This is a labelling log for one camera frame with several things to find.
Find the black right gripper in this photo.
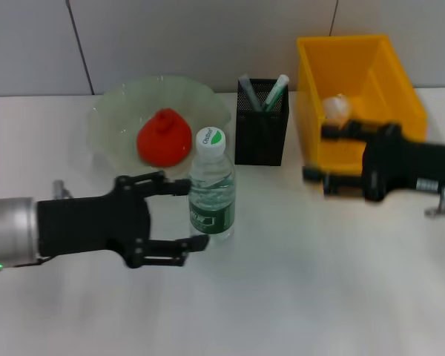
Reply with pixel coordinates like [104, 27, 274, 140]
[302, 118, 445, 203]

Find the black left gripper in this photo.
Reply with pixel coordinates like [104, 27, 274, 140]
[36, 171, 211, 268]

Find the clear water bottle green label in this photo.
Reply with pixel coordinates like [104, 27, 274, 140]
[187, 126, 237, 243]

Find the white paper ball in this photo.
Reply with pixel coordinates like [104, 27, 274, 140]
[323, 94, 353, 120]

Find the red round fruit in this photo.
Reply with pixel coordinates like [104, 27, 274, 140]
[136, 108, 194, 168]

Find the mint green utility knife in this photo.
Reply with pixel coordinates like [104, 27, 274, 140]
[261, 73, 290, 112]

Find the grey marker pen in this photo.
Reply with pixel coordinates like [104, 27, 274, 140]
[239, 75, 263, 112]

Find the black mesh pen holder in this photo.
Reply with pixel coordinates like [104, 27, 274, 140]
[234, 77, 290, 167]

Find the translucent wavy glass fruit plate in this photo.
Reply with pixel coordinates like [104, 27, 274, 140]
[85, 76, 233, 179]

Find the yellow plastic storage bin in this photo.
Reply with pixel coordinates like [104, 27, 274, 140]
[295, 34, 429, 179]

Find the left gripper cable with plug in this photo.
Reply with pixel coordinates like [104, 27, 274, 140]
[13, 180, 74, 268]

